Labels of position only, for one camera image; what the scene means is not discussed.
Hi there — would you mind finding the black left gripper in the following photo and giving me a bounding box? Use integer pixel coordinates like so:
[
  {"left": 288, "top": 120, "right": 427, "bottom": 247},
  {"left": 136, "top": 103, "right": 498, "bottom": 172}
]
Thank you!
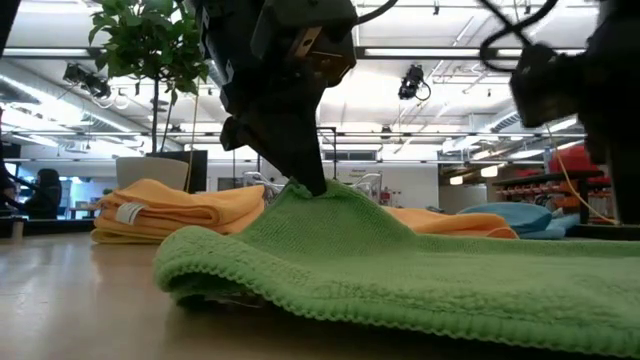
[{"left": 219, "top": 0, "right": 359, "bottom": 197}]

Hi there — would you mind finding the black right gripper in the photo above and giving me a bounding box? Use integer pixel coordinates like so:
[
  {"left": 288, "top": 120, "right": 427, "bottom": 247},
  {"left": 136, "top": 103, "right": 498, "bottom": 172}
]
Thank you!
[{"left": 574, "top": 0, "right": 640, "bottom": 226}]

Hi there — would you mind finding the blue microfiber towel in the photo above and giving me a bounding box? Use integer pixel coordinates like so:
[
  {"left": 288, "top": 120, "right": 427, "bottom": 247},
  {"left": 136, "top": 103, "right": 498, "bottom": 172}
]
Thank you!
[{"left": 457, "top": 201, "right": 581, "bottom": 240}]

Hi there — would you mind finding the yellow microfiber towel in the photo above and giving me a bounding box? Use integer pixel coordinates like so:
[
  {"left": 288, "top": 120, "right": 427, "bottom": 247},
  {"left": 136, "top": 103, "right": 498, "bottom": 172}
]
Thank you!
[{"left": 90, "top": 228, "right": 169, "bottom": 246}]

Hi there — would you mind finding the green microfiber towel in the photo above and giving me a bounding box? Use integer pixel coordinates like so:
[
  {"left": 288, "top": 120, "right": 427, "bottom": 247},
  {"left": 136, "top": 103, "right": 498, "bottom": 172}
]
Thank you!
[{"left": 153, "top": 178, "right": 640, "bottom": 359}]

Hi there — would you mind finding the shelf with red bins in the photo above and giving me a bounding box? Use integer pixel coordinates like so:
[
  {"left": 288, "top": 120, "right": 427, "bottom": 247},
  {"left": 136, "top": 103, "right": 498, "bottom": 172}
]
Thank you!
[{"left": 492, "top": 144, "right": 614, "bottom": 224}]

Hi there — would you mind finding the clear plastic bin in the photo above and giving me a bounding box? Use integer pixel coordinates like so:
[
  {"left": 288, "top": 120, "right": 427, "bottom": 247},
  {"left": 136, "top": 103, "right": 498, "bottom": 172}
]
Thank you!
[{"left": 243, "top": 170, "right": 385, "bottom": 204}]

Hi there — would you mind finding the white plant pot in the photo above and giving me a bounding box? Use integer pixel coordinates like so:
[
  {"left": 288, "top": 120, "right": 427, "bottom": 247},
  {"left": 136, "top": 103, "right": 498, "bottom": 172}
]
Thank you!
[{"left": 116, "top": 156, "right": 190, "bottom": 191}]

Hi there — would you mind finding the green leafy plant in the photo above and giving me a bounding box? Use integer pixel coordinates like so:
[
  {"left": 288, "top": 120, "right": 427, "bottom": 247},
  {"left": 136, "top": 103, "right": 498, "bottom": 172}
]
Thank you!
[{"left": 88, "top": 0, "right": 211, "bottom": 154}]

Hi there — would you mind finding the black ceiling-hung device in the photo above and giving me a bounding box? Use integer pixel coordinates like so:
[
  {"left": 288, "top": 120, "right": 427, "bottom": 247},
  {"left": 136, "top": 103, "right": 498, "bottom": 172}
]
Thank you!
[{"left": 63, "top": 63, "right": 112, "bottom": 99}]

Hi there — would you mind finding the person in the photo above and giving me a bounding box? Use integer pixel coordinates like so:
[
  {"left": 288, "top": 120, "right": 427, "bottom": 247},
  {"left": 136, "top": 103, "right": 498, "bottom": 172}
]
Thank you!
[{"left": 22, "top": 168, "right": 64, "bottom": 220}]

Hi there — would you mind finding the yellow hanging cable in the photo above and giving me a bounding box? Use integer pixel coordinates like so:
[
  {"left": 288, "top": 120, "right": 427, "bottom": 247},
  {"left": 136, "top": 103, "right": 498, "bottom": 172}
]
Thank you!
[{"left": 547, "top": 124, "right": 619, "bottom": 225}]

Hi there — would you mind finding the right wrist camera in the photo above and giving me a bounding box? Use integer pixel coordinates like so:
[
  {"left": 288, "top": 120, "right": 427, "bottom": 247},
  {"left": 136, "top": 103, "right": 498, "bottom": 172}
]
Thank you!
[{"left": 509, "top": 43, "right": 584, "bottom": 129}]

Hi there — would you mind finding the black hanging camera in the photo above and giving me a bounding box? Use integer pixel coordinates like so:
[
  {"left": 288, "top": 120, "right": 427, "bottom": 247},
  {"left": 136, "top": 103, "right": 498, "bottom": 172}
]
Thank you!
[{"left": 397, "top": 63, "right": 432, "bottom": 101}]

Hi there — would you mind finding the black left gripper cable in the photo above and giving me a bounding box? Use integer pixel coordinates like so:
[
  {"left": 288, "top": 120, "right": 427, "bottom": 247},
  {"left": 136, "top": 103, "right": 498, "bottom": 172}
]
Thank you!
[{"left": 355, "top": 0, "right": 400, "bottom": 26}]

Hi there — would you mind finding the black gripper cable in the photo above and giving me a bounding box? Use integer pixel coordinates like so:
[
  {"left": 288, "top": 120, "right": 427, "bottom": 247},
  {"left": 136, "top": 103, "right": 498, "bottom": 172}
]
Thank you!
[
  {"left": 478, "top": 0, "right": 560, "bottom": 74},
  {"left": 355, "top": 0, "right": 400, "bottom": 26}
]

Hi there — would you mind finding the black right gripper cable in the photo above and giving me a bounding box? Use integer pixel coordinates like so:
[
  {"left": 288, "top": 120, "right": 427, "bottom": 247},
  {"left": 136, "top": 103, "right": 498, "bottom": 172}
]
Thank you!
[{"left": 478, "top": 0, "right": 560, "bottom": 74}]

